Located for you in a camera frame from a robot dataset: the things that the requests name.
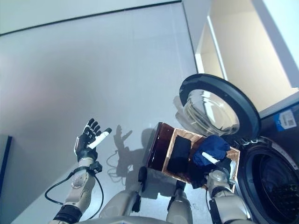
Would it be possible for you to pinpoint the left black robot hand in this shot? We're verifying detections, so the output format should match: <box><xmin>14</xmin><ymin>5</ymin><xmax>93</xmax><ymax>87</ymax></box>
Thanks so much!
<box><xmin>74</xmin><ymin>118</ymin><xmax>113</xmax><ymax>161</ymax></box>

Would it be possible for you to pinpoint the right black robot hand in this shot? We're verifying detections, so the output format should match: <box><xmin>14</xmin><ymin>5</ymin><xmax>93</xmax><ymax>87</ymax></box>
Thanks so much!
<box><xmin>201</xmin><ymin>151</ymin><xmax>236</xmax><ymax>185</ymax></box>

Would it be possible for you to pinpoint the blue garment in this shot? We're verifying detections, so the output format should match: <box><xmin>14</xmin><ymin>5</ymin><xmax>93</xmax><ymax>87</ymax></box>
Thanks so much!
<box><xmin>192</xmin><ymin>134</ymin><xmax>231</xmax><ymax>166</ymax></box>

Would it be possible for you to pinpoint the black garment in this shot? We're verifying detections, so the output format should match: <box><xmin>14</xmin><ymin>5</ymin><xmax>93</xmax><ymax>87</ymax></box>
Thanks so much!
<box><xmin>167</xmin><ymin>135</ymin><xmax>191</xmax><ymax>173</ymax></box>
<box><xmin>190</xmin><ymin>163</ymin><xmax>211</xmax><ymax>190</ymax></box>

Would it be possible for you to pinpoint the dark grey washing machine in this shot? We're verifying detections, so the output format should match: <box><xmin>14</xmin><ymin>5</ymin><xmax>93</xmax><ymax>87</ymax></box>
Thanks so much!
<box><xmin>231</xmin><ymin>88</ymin><xmax>299</xmax><ymax>224</ymax></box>

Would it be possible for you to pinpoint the brown wicker laundry basket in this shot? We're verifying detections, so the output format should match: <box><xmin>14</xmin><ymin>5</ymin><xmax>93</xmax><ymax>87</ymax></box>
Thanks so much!
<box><xmin>163</xmin><ymin>128</ymin><xmax>241</xmax><ymax>193</ymax></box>

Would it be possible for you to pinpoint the dark brown wooden stool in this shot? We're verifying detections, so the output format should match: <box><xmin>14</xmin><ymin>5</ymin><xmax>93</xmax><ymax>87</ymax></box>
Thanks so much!
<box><xmin>146</xmin><ymin>121</ymin><xmax>178</xmax><ymax>173</ymax></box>

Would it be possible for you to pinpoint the right silver robot leg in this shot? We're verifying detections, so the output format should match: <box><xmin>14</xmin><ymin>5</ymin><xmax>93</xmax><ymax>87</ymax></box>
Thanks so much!
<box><xmin>165</xmin><ymin>182</ymin><xmax>194</xmax><ymax>224</ymax></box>

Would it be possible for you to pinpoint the silver robot leg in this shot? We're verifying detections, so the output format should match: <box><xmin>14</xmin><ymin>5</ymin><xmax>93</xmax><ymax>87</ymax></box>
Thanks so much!
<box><xmin>165</xmin><ymin>182</ymin><xmax>194</xmax><ymax>224</ymax></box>
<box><xmin>99</xmin><ymin>168</ymin><xmax>148</xmax><ymax>219</ymax></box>

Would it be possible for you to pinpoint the round glass washer door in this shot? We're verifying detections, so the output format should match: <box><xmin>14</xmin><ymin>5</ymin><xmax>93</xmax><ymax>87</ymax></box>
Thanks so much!
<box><xmin>178</xmin><ymin>73</ymin><xmax>260</xmax><ymax>138</ymax></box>

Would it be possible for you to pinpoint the left silver robot leg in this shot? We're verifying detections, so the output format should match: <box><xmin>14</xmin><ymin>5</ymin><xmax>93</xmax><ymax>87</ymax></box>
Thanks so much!
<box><xmin>99</xmin><ymin>168</ymin><xmax>148</xmax><ymax>219</ymax></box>

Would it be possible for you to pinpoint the grey robot torso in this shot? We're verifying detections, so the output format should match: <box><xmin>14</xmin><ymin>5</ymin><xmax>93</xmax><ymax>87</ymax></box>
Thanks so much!
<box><xmin>91</xmin><ymin>214</ymin><xmax>255</xmax><ymax>224</ymax></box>

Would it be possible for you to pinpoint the dark flat panel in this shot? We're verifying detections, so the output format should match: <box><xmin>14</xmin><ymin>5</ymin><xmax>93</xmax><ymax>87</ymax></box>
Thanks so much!
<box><xmin>0</xmin><ymin>135</ymin><xmax>12</xmax><ymax>194</ymax></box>

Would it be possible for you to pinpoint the blue energy label sticker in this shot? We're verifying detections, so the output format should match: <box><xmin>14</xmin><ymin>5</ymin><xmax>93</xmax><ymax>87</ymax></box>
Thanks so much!
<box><xmin>274</xmin><ymin>109</ymin><xmax>297</xmax><ymax>131</ymax></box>

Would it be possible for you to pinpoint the white counter cabinet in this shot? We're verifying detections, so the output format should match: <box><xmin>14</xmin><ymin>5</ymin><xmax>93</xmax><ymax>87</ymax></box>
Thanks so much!
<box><xmin>182</xmin><ymin>0</ymin><xmax>297</xmax><ymax>112</ymax></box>

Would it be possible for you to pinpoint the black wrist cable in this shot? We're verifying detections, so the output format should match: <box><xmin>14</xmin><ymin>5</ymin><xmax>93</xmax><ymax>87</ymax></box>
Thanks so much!
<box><xmin>44</xmin><ymin>172</ymin><xmax>104</xmax><ymax>214</ymax></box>

